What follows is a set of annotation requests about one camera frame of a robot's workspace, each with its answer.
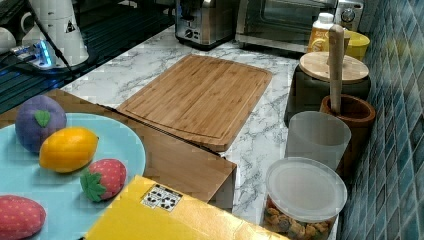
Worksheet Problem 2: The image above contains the clear cereal jar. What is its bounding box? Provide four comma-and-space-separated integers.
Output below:
261, 157, 347, 240

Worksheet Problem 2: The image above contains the yellow bottle with white cap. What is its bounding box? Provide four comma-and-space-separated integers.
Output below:
307, 13, 334, 52

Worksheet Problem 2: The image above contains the yellow mug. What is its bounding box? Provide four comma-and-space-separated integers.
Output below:
346, 30, 370, 61

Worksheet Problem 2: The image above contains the black canister with wooden lid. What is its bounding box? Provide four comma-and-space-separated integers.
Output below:
284, 52, 371, 125

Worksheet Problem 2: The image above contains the light blue plate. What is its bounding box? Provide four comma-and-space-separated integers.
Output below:
0, 113, 146, 240

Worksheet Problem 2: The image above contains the stainless toaster oven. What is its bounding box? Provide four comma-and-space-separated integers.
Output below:
235, 0, 365, 53

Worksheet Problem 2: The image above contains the yellow cereal box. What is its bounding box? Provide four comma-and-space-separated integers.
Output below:
85, 176, 289, 240

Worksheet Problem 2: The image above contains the red plush strawberry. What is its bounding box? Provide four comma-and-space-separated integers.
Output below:
80, 159, 127, 202
0, 195, 46, 240

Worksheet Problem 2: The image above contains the yellow plush lemon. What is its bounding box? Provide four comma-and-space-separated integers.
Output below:
39, 127, 99, 173

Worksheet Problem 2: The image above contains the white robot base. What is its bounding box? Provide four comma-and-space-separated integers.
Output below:
15, 0, 97, 72

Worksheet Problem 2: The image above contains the wooden drawer box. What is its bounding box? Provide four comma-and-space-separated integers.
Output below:
1, 89, 236, 211

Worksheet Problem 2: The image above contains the purple plush plum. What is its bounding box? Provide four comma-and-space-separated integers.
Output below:
15, 95, 67, 153

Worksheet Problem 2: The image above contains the black cable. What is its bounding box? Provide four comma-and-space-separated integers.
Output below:
24, 0, 76, 75

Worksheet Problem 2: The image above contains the silver two-slot toaster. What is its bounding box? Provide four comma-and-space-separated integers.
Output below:
175, 0, 235, 50

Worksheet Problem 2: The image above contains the frosted plastic cup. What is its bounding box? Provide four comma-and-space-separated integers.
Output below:
285, 111, 351, 170

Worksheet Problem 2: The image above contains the wooden utensil handle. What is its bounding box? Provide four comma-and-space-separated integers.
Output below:
328, 24, 344, 115

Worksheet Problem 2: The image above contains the bamboo cutting board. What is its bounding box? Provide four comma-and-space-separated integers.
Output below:
118, 55, 272, 152

